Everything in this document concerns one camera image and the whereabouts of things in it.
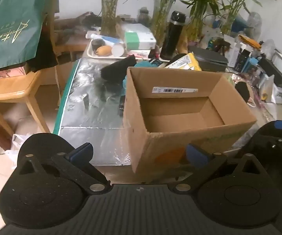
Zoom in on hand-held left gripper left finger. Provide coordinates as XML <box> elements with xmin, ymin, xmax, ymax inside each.
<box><xmin>19</xmin><ymin>142</ymin><xmax>111</xmax><ymax>195</ymax></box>

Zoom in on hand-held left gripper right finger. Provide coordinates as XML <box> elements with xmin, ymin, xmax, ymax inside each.
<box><xmin>170</xmin><ymin>143</ymin><xmax>262</xmax><ymax>194</ymax></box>

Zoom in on brown cardboard box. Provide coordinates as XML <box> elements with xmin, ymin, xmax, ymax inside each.
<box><xmin>123</xmin><ymin>67</ymin><xmax>257</xmax><ymax>177</ymax></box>

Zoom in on teal soft cloth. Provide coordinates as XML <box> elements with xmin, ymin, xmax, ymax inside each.
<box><xmin>121</xmin><ymin>60</ymin><xmax>164</xmax><ymax>96</ymax></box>

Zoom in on white plastic bag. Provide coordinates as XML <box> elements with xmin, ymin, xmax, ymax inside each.
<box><xmin>5</xmin><ymin>133</ymin><xmax>31</xmax><ymax>157</ymax></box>

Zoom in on blue carton box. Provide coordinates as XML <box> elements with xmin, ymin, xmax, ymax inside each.
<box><xmin>241</xmin><ymin>56</ymin><xmax>262</xmax><ymax>73</ymax></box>

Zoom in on orange black tool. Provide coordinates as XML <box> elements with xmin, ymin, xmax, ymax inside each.
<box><xmin>237</xmin><ymin>34</ymin><xmax>262</xmax><ymax>50</ymax></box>

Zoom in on wooden chair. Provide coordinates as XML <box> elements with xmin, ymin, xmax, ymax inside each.
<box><xmin>0</xmin><ymin>0</ymin><xmax>61</xmax><ymax>142</ymax></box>

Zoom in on white carton box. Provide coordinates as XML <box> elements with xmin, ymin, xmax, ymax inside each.
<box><xmin>223</xmin><ymin>34</ymin><xmax>244</xmax><ymax>69</ymax></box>

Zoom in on yellow printed packet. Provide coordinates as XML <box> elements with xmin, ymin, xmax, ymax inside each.
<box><xmin>164</xmin><ymin>52</ymin><xmax>202</xmax><ymax>71</ymax></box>

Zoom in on grey zip case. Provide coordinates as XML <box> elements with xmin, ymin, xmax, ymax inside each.
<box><xmin>187</xmin><ymin>45</ymin><xmax>229</xmax><ymax>72</ymax></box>

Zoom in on white plastic tray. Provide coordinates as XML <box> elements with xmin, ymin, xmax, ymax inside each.
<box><xmin>87</xmin><ymin>39</ymin><xmax>132</xmax><ymax>59</ymax></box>

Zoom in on tan zip pouch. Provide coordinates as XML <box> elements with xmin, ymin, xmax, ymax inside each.
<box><xmin>95</xmin><ymin>45</ymin><xmax>112</xmax><ymax>56</ymax></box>

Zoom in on wooden side table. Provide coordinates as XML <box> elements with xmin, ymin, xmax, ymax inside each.
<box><xmin>54</xmin><ymin>35</ymin><xmax>91</xmax><ymax>55</ymax></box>

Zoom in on black hanging cloth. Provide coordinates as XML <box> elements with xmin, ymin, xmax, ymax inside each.
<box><xmin>28</xmin><ymin>15</ymin><xmax>58</xmax><ymax>73</ymax></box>

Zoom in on white round jar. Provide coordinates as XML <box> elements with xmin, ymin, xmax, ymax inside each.
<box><xmin>112</xmin><ymin>42</ymin><xmax>126</xmax><ymax>56</ymax></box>

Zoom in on black tape roll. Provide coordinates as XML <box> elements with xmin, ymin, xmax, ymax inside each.
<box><xmin>91</xmin><ymin>39</ymin><xmax>105</xmax><ymax>51</ymax></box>

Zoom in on pink white flat box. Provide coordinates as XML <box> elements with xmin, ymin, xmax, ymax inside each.
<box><xmin>129</xmin><ymin>50</ymin><xmax>152</xmax><ymax>59</ymax></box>

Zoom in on white blue spray bottle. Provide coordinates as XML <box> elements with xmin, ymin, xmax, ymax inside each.
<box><xmin>86</xmin><ymin>33</ymin><xmax>120</xmax><ymax>44</ymax></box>

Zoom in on black thermos bottle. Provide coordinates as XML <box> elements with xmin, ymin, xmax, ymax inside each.
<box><xmin>159</xmin><ymin>11</ymin><xmax>189</xmax><ymax>60</ymax></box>

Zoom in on green white tissue pack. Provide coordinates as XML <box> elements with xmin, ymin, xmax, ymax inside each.
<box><xmin>124</xmin><ymin>31</ymin><xmax>156</xmax><ymax>50</ymax></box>

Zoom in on dark cloth pile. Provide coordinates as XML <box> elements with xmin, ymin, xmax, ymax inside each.
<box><xmin>55</xmin><ymin>11</ymin><xmax>102</xmax><ymax>40</ymax></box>

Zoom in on white plastic wrapped package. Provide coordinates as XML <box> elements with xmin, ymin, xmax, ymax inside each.
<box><xmin>120</xmin><ymin>23</ymin><xmax>154</xmax><ymax>33</ymax></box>

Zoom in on glass jar dark contents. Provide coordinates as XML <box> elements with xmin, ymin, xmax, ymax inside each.
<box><xmin>137</xmin><ymin>7</ymin><xmax>152</xmax><ymax>25</ymax></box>

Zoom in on green tote bag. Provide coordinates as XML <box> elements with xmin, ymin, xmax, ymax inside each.
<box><xmin>0</xmin><ymin>0</ymin><xmax>50</xmax><ymax>72</ymax></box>

